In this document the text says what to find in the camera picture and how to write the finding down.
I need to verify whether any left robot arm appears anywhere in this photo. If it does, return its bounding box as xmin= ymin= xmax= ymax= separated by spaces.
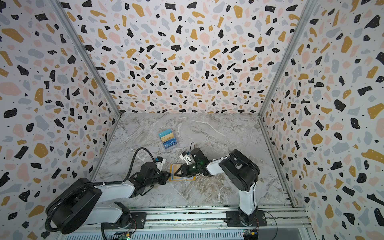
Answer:
xmin=45 ymin=162 xmax=172 ymax=235

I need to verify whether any yellow card holder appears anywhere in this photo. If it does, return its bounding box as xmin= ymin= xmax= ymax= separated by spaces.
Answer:
xmin=170 ymin=164 xmax=196 ymax=182

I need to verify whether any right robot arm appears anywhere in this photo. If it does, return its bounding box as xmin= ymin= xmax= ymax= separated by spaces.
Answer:
xmin=172 ymin=148 xmax=261 ymax=225

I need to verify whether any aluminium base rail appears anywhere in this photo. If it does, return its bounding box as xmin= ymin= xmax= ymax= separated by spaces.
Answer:
xmin=68 ymin=205 xmax=313 ymax=238

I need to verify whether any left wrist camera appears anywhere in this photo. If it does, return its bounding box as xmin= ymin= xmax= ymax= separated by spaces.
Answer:
xmin=155 ymin=156 xmax=166 ymax=171

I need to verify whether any black corrugated cable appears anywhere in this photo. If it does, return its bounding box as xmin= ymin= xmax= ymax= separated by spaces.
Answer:
xmin=44 ymin=146 xmax=157 ymax=232

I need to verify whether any white ventilation grille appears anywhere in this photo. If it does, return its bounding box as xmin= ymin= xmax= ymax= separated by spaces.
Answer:
xmin=64 ymin=230 xmax=244 ymax=240

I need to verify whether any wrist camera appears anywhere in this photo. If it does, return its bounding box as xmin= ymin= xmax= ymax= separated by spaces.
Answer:
xmin=179 ymin=151 xmax=193 ymax=165
xmin=155 ymin=156 xmax=166 ymax=171

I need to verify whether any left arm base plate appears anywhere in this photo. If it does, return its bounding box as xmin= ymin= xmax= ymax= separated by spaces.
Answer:
xmin=104 ymin=212 xmax=147 ymax=232

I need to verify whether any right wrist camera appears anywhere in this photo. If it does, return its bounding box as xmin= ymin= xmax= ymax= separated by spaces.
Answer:
xmin=179 ymin=151 xmax=193 ymax=165

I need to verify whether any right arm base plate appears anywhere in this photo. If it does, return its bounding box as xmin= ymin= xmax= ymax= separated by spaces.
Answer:
xmin=224 ymin=209 xmax=267 ymax=227

